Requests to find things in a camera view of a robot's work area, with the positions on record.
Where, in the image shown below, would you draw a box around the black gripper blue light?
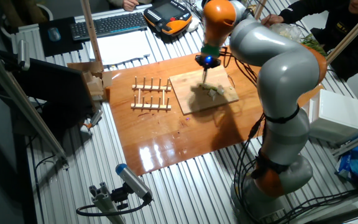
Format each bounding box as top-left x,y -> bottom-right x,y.
195,54 -> 222,75

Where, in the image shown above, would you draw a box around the right forearm black sleeve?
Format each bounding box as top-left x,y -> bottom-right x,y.
278,0 -> 344,25

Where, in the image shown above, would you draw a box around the left forearm black sleeve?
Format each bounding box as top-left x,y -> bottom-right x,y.
326,43 -> 358,82

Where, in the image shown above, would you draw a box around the grey-sleeved forearm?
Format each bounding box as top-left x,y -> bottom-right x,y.
106,0 -> 126,9

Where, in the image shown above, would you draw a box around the right hand of black-jacket person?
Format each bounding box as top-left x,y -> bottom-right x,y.
261,14 -> 285,27

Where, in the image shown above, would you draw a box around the hand of grey-sleeved person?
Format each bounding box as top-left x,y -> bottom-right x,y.
122,0 -> 140,12

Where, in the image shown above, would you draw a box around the green wrist flange adapter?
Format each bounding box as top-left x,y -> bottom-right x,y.
200,44 -> 222,58

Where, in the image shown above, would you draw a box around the small white rounded object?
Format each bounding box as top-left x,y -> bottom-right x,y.
186,17 -> 201,33

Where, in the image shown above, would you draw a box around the wooden peg dish rack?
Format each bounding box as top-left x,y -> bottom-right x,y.
131,76 -> 172,111

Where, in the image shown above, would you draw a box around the orange black teach pendant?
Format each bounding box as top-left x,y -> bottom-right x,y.
143,0 -> 193,37

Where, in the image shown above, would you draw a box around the white paper sheet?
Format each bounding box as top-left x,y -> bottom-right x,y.
88,30 -> 152,67

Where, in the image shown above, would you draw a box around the clear plastic bag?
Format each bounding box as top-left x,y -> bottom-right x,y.
268,23 -> 304,43

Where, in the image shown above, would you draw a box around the black computer keyboard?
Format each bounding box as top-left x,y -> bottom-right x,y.
70,11 -> 149,42

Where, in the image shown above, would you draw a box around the green scallion bunch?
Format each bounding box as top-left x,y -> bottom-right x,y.
300,33 -> 328,57

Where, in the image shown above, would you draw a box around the small wooden block stack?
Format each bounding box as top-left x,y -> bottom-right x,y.
67,60 -> 114,102

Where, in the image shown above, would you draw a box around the white foam box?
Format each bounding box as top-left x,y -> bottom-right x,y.
303,88 -> 358,144

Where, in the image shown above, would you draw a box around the black-jacket person torso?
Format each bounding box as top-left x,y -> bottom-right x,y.
311,0 -> 358,57

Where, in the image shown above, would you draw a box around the black mouse pad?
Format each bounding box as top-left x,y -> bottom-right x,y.
38,16 -> 84,58

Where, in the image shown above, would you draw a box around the black flat monitor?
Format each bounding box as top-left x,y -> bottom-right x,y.
11,57 -> 96,119

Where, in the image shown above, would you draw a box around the grey computer mouse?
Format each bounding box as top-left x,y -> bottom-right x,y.
47,26 -> 62,42

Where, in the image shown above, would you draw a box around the aluminium profile bar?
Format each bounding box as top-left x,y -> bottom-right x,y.
332,126 -> 358,157

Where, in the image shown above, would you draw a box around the bamboo cutting board with handle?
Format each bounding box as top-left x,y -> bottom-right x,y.
168,65 -> 240,116

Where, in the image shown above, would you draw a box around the black robot arm cable bundle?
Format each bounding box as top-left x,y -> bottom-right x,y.
219,46 -> 267,223

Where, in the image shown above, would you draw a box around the wooden frame post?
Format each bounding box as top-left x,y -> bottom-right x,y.
254,0 -> 267,20
325,2 -> 358,65
79,0 -> 103,63

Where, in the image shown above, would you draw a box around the orange handled clamp tool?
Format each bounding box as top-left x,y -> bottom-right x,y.
80,109 -> 104,134

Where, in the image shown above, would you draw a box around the silver camera with blue cap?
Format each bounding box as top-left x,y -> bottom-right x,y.
115,163 -> 154,203

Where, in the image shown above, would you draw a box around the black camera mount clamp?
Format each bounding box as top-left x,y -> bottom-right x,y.
110,183 -> 130,211

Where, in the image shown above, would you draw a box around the aluminium extrusion camera stand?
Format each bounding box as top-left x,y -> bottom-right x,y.
88,182 -> 127,224

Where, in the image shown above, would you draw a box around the black camera cable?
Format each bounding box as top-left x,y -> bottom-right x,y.
75,198 -> 152,217

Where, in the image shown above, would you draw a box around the black cables on table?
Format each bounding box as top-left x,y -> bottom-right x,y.
272,188 -> 358,224

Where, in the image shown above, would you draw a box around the small silver camera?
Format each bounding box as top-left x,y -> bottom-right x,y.
16,39 -> 31,72

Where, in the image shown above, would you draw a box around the aluminium frame strut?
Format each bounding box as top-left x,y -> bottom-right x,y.
0,43 -> 70,169

